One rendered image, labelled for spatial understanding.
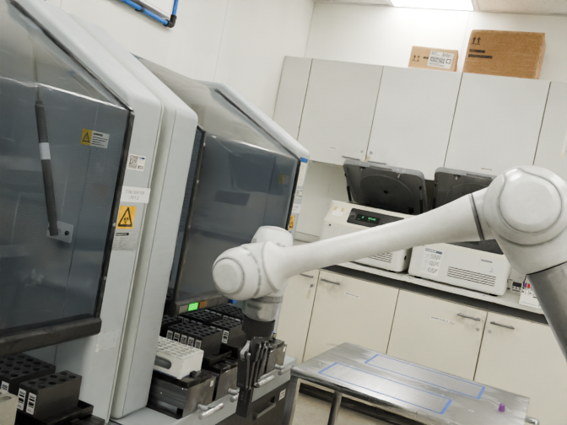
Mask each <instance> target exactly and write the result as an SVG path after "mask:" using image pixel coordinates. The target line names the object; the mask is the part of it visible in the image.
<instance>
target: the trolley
mask: <svg viewBox="0 0 567 425"><path fill-rule="evenodd" d="M301 379H303V380H306V381H309V382H311V383H314V384H317V385H321V386H324V387H326V388H328V389H331V390H334V393H333V398H332V405H331V410H330V414H329V418H328V423H327V425H337V420H338V413H339V408H340V403H341V399H342V394H343V393H344V394H346V395H350V396H352V397H355V398H358V399H360V400H363V401H368V402H370V403H372V404H375V405H377V406H382V407H385V408H387V409H390V410H393V411H395V412H399V413H402V414H404V415H407V416H410V417H414V418H416V419H418V420H421V421H424V422H428V423H431V424H434V425H525V422H528V423H531V424H534V425H540V421H539V420H538V419H536V418H533V417H529V416H527V409H528V406H529V401H530V398H529V397H525V396H523V395H518V394H515V393H512V392H509V391H506V390H502V389H499V388H495V387H493V386H490V385H485V384H482V383H479V382H476V381H473V380H470V379H465V378H463V377H460V376H456V375H454V374H449V373H446V372H443V371H440V370H437V369H432V368H430V367H426V366H424V365H421V364H417V363H413V362H410V361H407V360H404V359H401V358H396V357H393V356H391V355H387V354H385V353H382V352H377V351H374V350H371V349H368V348H365V347H361V346H357V345H354V344H352V343H348V342H344V343H342V344H340V345H338V346H336V347H334V348H332V349H330V350H328V351H325V352H323V353H321V354H319V355H317V356H315V357H313V358H311V359H309V360H307V361H305V362H303V363H301V364H299V365H297V366H295V367H293V368H291V369H290V380H289V388H288V393H287V397H286V402H285V406H284V410H283V419H282V423H281V425H292V424H293V419H294V411H295V407H296V402H297V398H298V393H299V388H300V381H301ZM500 403H503V404H505V411H504V412H500V411H498V409H499V405H500Z"/></svg>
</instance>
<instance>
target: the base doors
mask: <svg viewBox="0 0 567 425"><path fill-rule="evenodd" d="M303 274H305V275H309V276H313V278H310V277H305V276H302V275H299V274H298V275H295V276H293V277H291V278H290V279H289V283H288V285H287V287H286V289H285V291H284V294H283V302H282V307H281V311H280V316H279V320H278V329H277V335H276V339H279V340H282V341H284V344H287V348H286V353H285V355H288V356H290V357H293V358H297V361H296V365H295V366H297V365H299V364H301V363H303V362H305V361H307V360H309V359H311V358H313V357H315V356H317V355H319V354H321V353H323V352H325V351H328V350H330V349H332V348H334V347H336V346H338V345H340V344H342V343H344V342H348V343H352V344H354V345H357V346H361V347H365V348H368V349H371V350H374V351H377V352H382V353H385V354H387V355H391V356H393V357H396V358H401V359H404V360H407V361H410V362H413V363H417V364H421V365H424V366H426V367H430V368H432V369H437V370H440V371H443V372H446V373H449V374H454V375H456V376H460V377H463V378H465V379H470V380H473V376H474V372H475V369H476V373H475V377H474V381H476V382H479V383H482V384H485V385H490V386H493V387H495V388H499V389H502V390H506V391H509V392H512V393H515V394H518V395H523V396H525V397H529V398H530V401H529V406H528V409H527V414H526V415H527V416H529V417H533V418H536V419H538V420H539V421H540V425H567V363H566V361H565V358H564V355H563V353H562V352H561V350H560V348H559V344H558V343H557V341H556V339H555V337H554V334H553V332H552V330H551V328H550V326H547V325H541V324H538V323H534V322H531V321H527V320H520V319H517V318H513V317H509V316H506V315H500V314H496V313H493V312H488V316H487V311H484V310H481V309H475V308H472V307H468V306H465V305H461V304H455V303H452V302H448V301H445V300H441V299H435V298H431V297H428V296H424V295H421V294H417V293H411V292H409V291H405V290H401V289H400V290H399V289H397V288H391V287H387V286H384V285H380V284H376V283H372V282H366V281H363V280H359V279H356V278H352V277H346V276H343V275H339V274H336V273H331V272H325V271H321V270H319V269H315V270H312V271H308V272H304V273H303ZM324 278H325V279H326V280H328V281H332V282H340V285H337V284H333V283H329V282H323V281H321V279H324ZM311 284H313V285H314V287H313V288H310V285H311ZM308 290H310V296H309V299H307V298H306V295H307V293H308ZM345 292H348V293H353V294H356V295H359V296H360V299H357V298H355V297H352V296H349V295H347V294H344V293H345ZM398 293H399V294H398ZM397 297H398V298H397ZM396 306H397V307H396ZM312 310H313V311H312ZM395 310H396V311H395ZM460 313H462V314H463V315H467V316H471V317H473V318H479V319H480V321H478V320H472V319H468V318H466V317H462V316H459V315H457V314H460ZM394 314H395V315H394ZM430 316H434V317H438V318H442V319H446V320H449V323H446V322H442V321H438V320H432V319H430ZM486 316H487V320H486ZM393 318H394V319H393ZM485 320H486V325H485V329H484V332H483V328H484V324H485ZM490 321H492V322H493V321H494V322H495V323H498V324H501V325H507V326H511V325H512V326H513V327H515V329H514V330H513V329H510V328H506V327H503V326H499V325H493V324H490ZM392 322H393V324H392ZM309 328H310V329H309ZM476 328H479V331H476ZM488 330H491V331H492V332H491V333H490V334H489V333H488ZM308 332H309V333H308ZM390 335H391V336H390ZM482 335H483V340H482ZM389 339H390V341H389ZM481 340H482V345H481V349H480V352H479V348H480V344H481ZM388 343H389V345H388ZM387 348H388V349H387ZM386 352H387V353H386ZM478 353H479V357H478ZM477 360H478V365H477V368H476V364H477Z"/></svg>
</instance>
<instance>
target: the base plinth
mask: <svg viewBox="0 0 567 425"><path fill-rule="evenodd" d="M299 393H302V394H305V395H309V396H312V397H315V398H317V399H320V400H323V401H326V402H329V403H332V398H333V393H332V392H329V391H326V390H322V389H319V388H316V387H314V386H311V385H307V384H304V383H301V382H300V388H299ZM340 406H341V407H344V408H347V409H349V410H352V411H355V412H359V413H362V414H364V415H366V416H369V417H373V418H376V419H379V420H382V421H384V422H389V423H390V424H393V425H427V424H424V423H421V422H418V421H415V420H413V419H410V418H407V417H403V416H400V415H397V414H396V413H393V412H389V411H386V410H383V409H380V408H378V407H376V406H371V405H368V404H365V403H363V402H360V401H356V400H353V399H350V398H348V397H345V396H342V399H341V403H340Z"/></svg>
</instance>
